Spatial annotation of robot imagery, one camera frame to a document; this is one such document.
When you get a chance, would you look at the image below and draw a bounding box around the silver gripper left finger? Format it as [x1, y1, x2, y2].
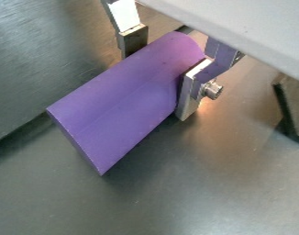
[100, 0, 148, 58]

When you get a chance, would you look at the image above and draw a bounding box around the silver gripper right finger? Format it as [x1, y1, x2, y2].
[175, 38, 244, 121]

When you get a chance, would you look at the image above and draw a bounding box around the purple cylinder block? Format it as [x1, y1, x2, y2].
[47, 31, 203, 174]

